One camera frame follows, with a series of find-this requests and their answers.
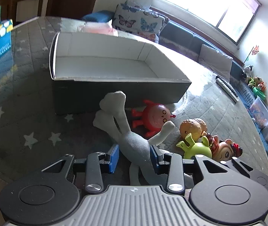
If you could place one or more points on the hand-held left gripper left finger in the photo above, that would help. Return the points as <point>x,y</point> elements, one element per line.
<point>113,157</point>

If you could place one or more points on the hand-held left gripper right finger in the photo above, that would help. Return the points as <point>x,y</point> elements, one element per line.
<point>154,157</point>

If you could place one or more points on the white knitted bone plush toy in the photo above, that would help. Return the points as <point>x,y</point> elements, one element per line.
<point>134,143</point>

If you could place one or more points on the red round cartoon toy figure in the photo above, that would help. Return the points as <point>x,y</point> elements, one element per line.
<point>156,117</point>

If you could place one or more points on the green cartoon toy figure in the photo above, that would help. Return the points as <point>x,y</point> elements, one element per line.
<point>197,148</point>

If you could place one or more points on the brown cartoon figurine red headband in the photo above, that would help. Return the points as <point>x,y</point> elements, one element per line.
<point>225,150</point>

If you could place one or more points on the brown peanut toy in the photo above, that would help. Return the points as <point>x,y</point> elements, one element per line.
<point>191,127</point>

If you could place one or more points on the black cardboard box white inside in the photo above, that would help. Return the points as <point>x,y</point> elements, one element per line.
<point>101,94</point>

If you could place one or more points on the grey star quilted desktop mat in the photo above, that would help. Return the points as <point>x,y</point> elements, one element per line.
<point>30,103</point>

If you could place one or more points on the clear plastic dish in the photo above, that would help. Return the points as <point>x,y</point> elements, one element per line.
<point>181,103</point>

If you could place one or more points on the clear plastic storage bin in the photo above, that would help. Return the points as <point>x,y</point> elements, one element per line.
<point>262,113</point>

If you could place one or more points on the green plastic toy bin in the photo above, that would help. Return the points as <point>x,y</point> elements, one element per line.
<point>260,93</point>

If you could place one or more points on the white remote control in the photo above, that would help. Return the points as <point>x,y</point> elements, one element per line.
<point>228,91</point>

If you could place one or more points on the yellow orange plush toys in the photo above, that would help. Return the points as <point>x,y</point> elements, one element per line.
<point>255,82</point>

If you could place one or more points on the black remote control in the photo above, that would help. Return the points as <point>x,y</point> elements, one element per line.
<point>228,86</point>

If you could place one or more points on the black white cow plush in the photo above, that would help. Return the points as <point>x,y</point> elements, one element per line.
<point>247,70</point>

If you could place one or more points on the white sofa cushion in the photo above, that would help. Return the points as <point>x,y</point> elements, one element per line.
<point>215,61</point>

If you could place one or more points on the dark teal sofa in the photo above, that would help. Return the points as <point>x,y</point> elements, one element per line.
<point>178,35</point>

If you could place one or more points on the pink white cloth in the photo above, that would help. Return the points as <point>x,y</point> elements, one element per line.
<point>96,28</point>

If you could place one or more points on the orange paper pinwheel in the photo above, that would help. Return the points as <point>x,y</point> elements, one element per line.
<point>255,50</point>

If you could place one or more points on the butterfly print pillow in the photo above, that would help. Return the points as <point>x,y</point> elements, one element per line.
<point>136,18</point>

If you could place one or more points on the blue cushion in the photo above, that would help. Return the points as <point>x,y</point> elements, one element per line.
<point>98,16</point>

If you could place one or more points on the window with brown frame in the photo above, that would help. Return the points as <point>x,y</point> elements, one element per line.
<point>207,2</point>

